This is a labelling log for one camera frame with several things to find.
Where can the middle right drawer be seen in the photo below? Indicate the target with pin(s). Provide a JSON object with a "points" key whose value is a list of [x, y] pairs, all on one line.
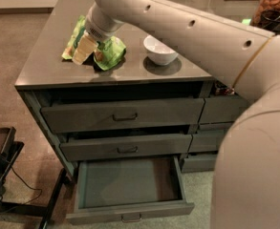
{"points": [[206, 141]]}

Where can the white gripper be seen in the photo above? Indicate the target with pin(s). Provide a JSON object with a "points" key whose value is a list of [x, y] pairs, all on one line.
{"points": [[98, 33]]}

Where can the green rice chip bag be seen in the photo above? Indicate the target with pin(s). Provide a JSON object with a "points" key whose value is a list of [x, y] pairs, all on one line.
{"points": [[106, 56]]}

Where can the black cup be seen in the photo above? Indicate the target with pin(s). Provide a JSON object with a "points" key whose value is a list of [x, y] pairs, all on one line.
{"points": [[270, 20]]}

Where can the top right drawer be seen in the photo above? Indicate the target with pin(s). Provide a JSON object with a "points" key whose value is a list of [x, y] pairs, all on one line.
{"points": [[221, 109]]}

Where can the bottom right drawer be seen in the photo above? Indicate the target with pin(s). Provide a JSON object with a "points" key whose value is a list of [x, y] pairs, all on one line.
{"points": [[198, 163]]}

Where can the open bottom left drawer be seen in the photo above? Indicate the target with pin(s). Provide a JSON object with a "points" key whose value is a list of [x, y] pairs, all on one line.
{"points": [[129, 190]]}

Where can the grey drawer cabinet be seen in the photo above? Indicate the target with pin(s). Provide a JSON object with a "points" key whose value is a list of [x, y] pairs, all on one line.
{"points": [[47, 80]]}

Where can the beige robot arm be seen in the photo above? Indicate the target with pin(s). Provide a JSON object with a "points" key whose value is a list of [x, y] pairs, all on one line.
{"points": [[246, 182]]}

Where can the snack packet in drawer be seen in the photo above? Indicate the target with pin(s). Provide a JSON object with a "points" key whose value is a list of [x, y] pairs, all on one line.
{"points": [[221, 89]]}

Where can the white ceramic bowl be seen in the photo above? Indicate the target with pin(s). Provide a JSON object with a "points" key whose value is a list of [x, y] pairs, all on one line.
{"points": [[157, 52]]}

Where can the middle left drawer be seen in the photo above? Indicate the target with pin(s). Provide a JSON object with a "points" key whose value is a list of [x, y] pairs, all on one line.
{"points": [[125, 146]]}

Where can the top left drawer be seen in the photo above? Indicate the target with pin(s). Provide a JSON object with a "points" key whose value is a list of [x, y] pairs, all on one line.
{"points": [[84, 117]]}

